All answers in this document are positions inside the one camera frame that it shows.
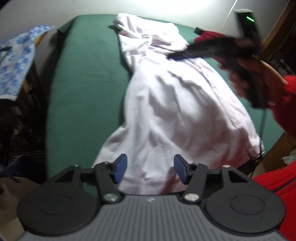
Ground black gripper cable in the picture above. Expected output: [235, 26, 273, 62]
[238, 107, 266, 175]

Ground person's right hand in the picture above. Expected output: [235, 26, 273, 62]
[219, 60, 289, 106]

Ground wooden furniture frame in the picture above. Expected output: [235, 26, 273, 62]
[14, 60, 47, 181]

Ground dark red garment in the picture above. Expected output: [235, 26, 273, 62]
[194, 30, 232, 65]

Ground white shirt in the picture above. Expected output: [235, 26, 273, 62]
[92, 13, 265, 195]

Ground white cable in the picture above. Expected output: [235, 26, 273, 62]
[223, 0, 238, 26]

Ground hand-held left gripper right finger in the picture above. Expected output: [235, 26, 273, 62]
[174, 154, 252, 204]

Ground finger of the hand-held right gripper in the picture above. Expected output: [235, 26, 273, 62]
[168, 40, 211, 62]

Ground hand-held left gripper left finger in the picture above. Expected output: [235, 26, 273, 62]
[52, 153, 128, 204]

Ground blue patterned cloth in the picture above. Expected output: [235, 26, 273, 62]
[0, 25, 55, 101]

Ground cardboard box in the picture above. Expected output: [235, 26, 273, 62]
[0, 177, 40, 234]

